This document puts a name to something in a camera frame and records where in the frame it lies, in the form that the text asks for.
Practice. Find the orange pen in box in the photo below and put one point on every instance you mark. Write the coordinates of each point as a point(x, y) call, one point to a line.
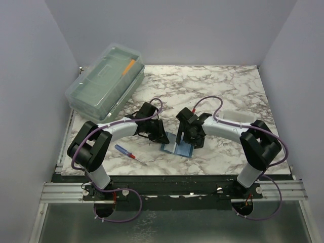
point(128, 67)

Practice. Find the aluminium frame rail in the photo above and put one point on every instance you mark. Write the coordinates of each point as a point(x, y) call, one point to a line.
point(286, 190)

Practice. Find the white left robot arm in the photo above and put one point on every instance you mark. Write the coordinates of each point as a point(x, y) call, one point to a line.
point(88, 149)

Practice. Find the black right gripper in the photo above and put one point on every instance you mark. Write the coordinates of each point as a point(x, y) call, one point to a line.
point(198, 142)

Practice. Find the blue leather card holder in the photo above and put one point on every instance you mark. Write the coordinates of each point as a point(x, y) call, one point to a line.
point(182, 149)

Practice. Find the white plastic card tray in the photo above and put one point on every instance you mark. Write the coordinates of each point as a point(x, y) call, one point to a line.
point(236, 116)

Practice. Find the clear plastic storage box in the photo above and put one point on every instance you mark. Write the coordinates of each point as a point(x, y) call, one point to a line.
point(101, 91)

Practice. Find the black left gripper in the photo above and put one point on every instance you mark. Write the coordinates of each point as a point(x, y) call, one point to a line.
point(160, 136)

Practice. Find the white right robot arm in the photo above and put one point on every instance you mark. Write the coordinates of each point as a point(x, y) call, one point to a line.
point(259, 144)

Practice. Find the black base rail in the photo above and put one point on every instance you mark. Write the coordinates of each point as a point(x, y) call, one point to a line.
point(136, 202)

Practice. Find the blue red screwdriver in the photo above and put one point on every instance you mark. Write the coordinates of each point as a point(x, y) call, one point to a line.
point(127, 153)

